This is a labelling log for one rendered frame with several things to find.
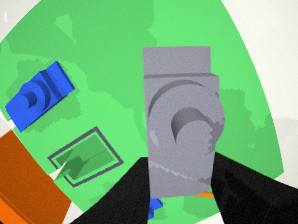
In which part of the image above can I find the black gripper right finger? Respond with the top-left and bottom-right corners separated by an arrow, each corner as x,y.
210,152 -> 298,224

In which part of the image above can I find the green flat deck plate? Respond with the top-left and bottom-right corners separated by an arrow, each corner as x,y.
0,0 -> 285,212

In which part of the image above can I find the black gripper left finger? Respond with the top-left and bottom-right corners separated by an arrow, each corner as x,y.
72,157 -> 150,224

